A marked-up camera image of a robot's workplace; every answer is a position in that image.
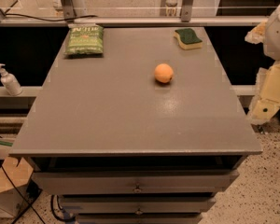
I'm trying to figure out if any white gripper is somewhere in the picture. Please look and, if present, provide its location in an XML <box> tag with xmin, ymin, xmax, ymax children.
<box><xmin>245</xmin><ymin>21</ymin><xmax>280</xmax><ymax>125</ymax></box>

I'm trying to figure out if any green and yellow sponge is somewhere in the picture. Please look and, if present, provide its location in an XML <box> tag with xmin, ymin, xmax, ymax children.
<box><xmin>174</xmin><ymin>28</ymin><xmax>203</xmax><ymax>50</ymax></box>

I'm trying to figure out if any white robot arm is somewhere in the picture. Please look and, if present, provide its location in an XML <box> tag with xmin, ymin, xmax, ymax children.
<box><xmin>245</xmin><ymin>5</ymin><xmax>280</xmax><ymax>125</ymax></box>

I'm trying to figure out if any green jalapeno chip bag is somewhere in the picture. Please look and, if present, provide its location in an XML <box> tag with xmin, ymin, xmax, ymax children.
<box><xmin>65</xmin><ymin>24</ymin><xmax>104</xmax><ymax>55</ymax></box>

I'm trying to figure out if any orange fruit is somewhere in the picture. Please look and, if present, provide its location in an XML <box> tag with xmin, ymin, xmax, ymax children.
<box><xmin>154</xmin><ymin>63</ymin><xmax>174</xmax><ymax>84</ymax></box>

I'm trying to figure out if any top grey drawer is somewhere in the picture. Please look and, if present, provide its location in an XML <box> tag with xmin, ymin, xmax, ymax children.
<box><xmin>33</xmin><ymin>170</ymin><xmax>239</xmax><ymax>195</ymax></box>

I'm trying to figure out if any grey drawer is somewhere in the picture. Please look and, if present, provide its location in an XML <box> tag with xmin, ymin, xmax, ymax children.
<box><xmin>33</xmin><ymin>170</ymin><xmax>239</xmax><ymax>195</ymax></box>
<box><xmin>60</xmin><ymin>195</ymin><xmax>216</xmax><ymax>215</ymax></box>
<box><xmin>77</xmin><ymin>214</ymin><xmax>203</xmax><ymax>224</ymax></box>

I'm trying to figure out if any grey drawer cabinet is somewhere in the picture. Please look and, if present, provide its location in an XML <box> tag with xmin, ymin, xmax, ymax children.
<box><xmin>8</xmin><ymin>26</ymin><xmax>263</xmax><ymax>224</ymax></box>

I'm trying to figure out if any middle grey drawer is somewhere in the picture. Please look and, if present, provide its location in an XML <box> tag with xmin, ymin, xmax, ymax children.
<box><xmin>60</xmin><ymin>195</ymin><xmax>216</xmax><ymax>215</ymax></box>

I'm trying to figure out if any bottom grey drawer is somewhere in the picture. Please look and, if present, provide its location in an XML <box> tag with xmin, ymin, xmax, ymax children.
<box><xmin>77</xmin><ymin>214</ymin><xmax>203</xmax><ymax>224</ymax></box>

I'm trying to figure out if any white pump dispenser bottle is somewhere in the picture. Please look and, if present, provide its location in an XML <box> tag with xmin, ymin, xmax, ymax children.
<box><xmin>0</xmin><ymin>63</ymin><xmax>22</xmax><ymax>96</ymax></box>

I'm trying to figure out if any cardboard box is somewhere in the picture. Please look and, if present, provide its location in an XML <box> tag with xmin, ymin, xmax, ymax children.
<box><xmin>0</xmin><ymin>157</ymin><xmax>33</xmax><ymax>218</ymax></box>

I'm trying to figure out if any left metal bracket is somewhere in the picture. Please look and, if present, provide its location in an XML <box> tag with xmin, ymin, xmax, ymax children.
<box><xmin>61</xmin><ymin>0</ymin><xmax>76</xmax><ymax>21</ymax></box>

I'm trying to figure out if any black cable on shelf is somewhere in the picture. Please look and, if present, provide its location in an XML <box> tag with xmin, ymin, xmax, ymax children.
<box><xmin>0</xmin><ymin>0</ymin><xmax>99</xmax><ymax>22</ymax></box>

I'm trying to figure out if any black floor cable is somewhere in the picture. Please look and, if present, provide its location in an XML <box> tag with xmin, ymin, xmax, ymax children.
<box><xmin>0</xmin><ymin>147</ymin><xmax>47</xmax><ymax>224</ymax></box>

